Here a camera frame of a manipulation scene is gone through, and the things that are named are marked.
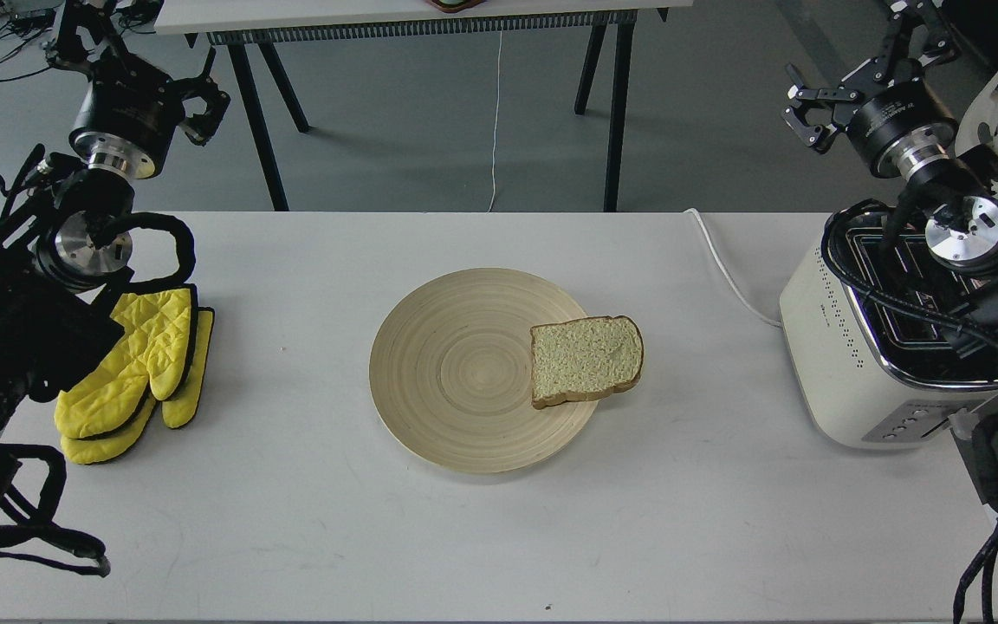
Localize white background table black legs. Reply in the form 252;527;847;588
154;1;676;212

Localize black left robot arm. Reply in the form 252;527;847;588
0;1;230;577

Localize slice of white bread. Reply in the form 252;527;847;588
530;315;645;410

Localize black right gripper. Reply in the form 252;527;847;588
781;1;960;180

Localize yellow oven mitt top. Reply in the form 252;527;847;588
53;284;198;441

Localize brown object on background table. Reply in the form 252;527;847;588
426;0;486;13

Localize white toaster power cable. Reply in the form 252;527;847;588
684;207;784;329

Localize cream white toaster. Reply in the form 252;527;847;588
780;200;998;452

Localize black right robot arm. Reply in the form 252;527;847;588
779;1;998;623

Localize round bamboo plate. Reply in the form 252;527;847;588
369;268;597;474

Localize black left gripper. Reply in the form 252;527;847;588
45;1;232;180

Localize thin white hanging cable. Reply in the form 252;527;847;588
487;31;504;213

